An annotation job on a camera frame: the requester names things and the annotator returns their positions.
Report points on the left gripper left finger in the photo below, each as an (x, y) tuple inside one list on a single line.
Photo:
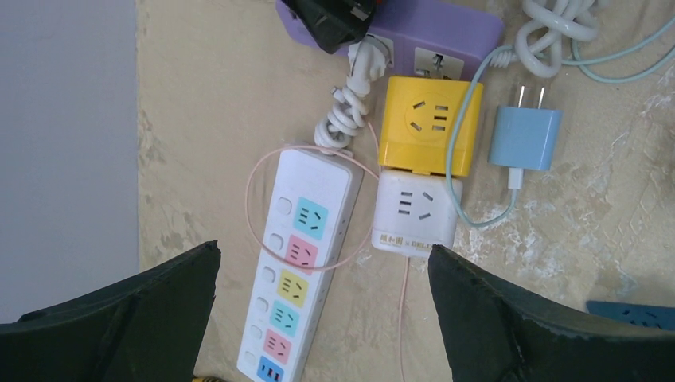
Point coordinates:
[(148, 327)]

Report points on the light blue USB charger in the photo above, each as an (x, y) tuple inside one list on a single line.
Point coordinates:
[(525, 131)]

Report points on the purple socket base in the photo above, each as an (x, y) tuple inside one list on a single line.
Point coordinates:
[(436, 37)]

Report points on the yellow black needle-nose pliers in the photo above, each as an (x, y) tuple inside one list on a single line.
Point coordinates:
[(208, 379)]

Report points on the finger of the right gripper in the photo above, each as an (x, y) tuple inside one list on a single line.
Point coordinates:
[(330, 25)]

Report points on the white cube adapter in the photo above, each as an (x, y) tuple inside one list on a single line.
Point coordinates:
[(413, 213)]

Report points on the white power strip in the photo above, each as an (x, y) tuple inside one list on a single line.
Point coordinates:
[(312, 202)]

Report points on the blue cube adapter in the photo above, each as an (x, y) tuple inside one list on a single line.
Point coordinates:
[(659, 317)]

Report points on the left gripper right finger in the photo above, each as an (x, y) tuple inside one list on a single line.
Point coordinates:
[(495, 330)]

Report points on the yellow cube adapter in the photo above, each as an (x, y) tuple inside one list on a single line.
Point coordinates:
[(419, 119)]

